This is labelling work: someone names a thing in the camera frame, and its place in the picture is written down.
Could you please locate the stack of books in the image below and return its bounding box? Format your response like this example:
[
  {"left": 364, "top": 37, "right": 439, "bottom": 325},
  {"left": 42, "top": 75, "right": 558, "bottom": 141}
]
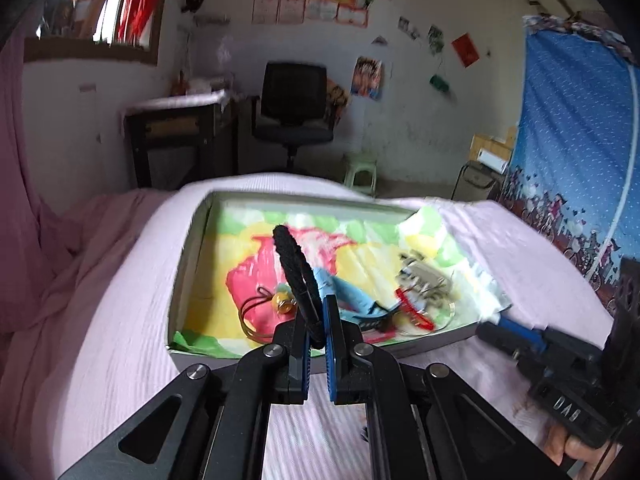
[{"left": 172, "top": 76, "right": 236, "bottom": 95}]

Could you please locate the beige hair claw clip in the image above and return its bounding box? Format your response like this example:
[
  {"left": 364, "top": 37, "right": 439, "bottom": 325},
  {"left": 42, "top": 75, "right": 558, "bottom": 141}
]
[{"left": 396, "top": 254, "right": 452, "bottom": 307}]

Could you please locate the black office chair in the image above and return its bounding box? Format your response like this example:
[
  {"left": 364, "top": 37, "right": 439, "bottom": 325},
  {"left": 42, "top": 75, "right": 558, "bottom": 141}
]
[{"left": 249, "top": 62, "right": 341, "bottom": 172}]

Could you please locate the barred window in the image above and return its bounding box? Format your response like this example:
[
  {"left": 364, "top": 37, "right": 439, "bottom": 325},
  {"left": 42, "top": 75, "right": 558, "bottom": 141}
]
[{"left": 24, "top": 0, "right": 172, "bottom": 67}]

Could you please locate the grey cardboard box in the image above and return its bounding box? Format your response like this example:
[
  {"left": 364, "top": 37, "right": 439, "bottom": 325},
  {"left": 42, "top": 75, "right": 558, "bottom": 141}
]
[{"left": 165, "top": 191, "right": 514, "bottom": 374}]

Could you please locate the pink curtain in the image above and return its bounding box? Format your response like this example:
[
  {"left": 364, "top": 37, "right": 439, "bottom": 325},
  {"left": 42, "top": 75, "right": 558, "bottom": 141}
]
[{"left": 0, "top": 22, "right": 88, "bottom": 321}]

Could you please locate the cartoon wall poster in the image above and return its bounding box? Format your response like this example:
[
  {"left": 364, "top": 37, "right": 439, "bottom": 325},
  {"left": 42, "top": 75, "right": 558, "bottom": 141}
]
[{"left": 350, "top": 56, "right": 384, "bottom": 101}]

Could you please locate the red hanging garment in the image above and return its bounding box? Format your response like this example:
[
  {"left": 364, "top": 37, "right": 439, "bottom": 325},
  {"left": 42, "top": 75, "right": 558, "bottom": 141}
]
[{"left": 117, "top": 0, "right": 169, "bottom": 44}]

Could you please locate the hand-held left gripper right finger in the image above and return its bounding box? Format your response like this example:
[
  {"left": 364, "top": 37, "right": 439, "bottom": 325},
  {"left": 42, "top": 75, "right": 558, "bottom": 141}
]
[{"left": 322, "top": 295, "right": 572, "bottom": 480}]

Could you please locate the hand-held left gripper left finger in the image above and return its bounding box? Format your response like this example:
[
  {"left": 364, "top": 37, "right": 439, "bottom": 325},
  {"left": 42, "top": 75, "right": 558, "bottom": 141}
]
[{"left": 55, "top": 309, "right": 313, "bottom": 480}]

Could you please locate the person's right hand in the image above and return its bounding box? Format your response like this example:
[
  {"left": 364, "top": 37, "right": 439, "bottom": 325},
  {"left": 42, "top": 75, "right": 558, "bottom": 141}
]
[{"left": 544, "top": 421, "right": 624, "bottom": 467}]

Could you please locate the cardboard box on windowsill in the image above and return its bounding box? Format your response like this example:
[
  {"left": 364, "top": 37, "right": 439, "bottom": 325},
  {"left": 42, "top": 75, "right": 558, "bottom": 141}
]
[{"left": 71, "top": 0, "right": 109, "bottom": 39}]

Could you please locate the brown cardboard carton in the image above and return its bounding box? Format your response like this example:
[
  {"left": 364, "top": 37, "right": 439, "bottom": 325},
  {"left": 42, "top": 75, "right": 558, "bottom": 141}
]
[{"left": 469, "top": 127, "right": 519, "bottom": 171}]

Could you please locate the red string with metal rings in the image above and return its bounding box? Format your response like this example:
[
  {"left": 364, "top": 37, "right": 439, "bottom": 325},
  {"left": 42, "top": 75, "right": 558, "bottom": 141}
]
[{"left": 391, "top": 286, "right": 457, "bottom": 337}]

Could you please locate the printed figure paper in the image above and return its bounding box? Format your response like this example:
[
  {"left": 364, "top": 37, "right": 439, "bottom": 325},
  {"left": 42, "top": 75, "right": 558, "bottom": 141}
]
[{"left": 325, "top": 77, "right": 351, "bottom": 126}]

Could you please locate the green plastic stool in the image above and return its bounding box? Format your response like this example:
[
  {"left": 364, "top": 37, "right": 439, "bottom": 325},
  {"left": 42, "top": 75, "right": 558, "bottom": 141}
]
[{"left": 342, "top": 154, "right": 379, "bottom": 197}]

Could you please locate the cord bracelet with amber bead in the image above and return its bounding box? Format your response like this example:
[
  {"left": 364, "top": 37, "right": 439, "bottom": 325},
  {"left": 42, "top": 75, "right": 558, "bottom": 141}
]
[{"left": 238, "top": 282, "right": 302, "bottom": 347}]

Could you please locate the dark wooden desk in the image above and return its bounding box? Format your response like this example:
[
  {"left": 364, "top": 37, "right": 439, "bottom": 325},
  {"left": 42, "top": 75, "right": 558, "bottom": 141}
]
[{"left": 122, "top": 89, "right": 247, "bottom": 192}]

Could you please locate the red square paper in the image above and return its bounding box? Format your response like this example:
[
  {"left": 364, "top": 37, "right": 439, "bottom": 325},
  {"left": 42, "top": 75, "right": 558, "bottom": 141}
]
[{"left": 451, "top": 33, "right": 481, "bottom": 69}]

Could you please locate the blue dotted fabric wardrobe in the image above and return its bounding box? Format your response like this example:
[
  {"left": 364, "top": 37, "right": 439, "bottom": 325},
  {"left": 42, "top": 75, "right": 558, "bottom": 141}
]
[{"left": 499, "top": 14, "right": 640, "bottom": 313}]

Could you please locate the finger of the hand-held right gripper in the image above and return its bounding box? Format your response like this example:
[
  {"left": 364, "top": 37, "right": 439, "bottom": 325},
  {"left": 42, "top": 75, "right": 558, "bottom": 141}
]
[
  {"left": 476, "top": 321, "right": 532, "bottom": 364},
  {"left": 499, "top": 316, "right": 552, "bottom": 352}
]

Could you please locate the pink bed sheet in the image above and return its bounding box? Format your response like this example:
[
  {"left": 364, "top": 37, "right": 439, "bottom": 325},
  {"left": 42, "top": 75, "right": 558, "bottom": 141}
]
[{"left": 0, "top": 192, "right": 201, "bottom": 480}]

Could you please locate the blue watch with black strap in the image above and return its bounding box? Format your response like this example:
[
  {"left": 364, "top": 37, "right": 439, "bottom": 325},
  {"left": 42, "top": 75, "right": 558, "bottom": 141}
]
[{"left": 272, "top": 224, "right": 397, "bottom": 352}]

